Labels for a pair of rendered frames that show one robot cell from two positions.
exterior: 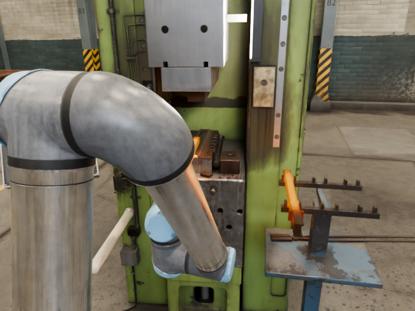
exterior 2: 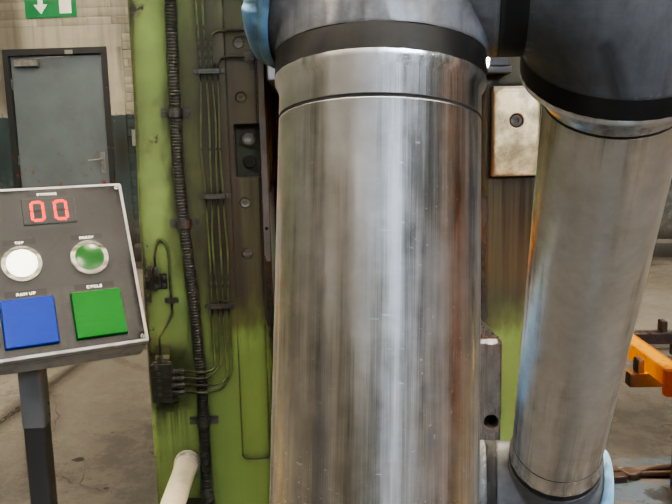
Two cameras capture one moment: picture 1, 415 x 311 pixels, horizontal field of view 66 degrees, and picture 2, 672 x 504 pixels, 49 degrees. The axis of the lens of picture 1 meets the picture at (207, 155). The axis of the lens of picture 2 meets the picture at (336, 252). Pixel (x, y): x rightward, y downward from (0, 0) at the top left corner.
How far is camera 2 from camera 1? 0.37 m
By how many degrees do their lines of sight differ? 14
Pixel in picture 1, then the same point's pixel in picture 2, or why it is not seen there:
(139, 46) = (230, 45)
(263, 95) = (516, 150)
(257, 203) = (507, 413)
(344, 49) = not seen: hidden behind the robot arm
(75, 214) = (476, 194)
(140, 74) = (229, 109)
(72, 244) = (473, 278)
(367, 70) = not seen: hidden behind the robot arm
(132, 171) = (643, 60)
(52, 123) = not seen: outside the picture
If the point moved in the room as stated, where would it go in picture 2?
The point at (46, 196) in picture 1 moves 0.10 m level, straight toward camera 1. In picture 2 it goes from (431, 126) to (621, 122)
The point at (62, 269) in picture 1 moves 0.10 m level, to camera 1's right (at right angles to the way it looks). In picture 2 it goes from (459, 344) to (650, 331)
